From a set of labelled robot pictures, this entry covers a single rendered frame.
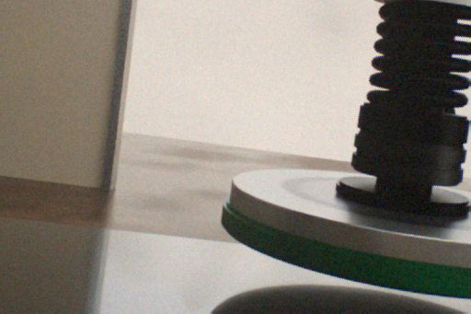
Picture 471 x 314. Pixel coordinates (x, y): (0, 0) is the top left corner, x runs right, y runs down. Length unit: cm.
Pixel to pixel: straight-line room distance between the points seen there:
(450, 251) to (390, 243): 3
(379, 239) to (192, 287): 12
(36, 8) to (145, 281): 507
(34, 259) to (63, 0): 499
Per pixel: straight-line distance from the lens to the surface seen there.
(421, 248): 39
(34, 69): 549
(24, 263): 48
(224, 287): 46
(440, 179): 46
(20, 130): 554
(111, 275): 46
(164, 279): 47
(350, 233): 39
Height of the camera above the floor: 98
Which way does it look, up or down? 4 degrees down
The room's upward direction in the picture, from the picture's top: 8 degrees clockwise
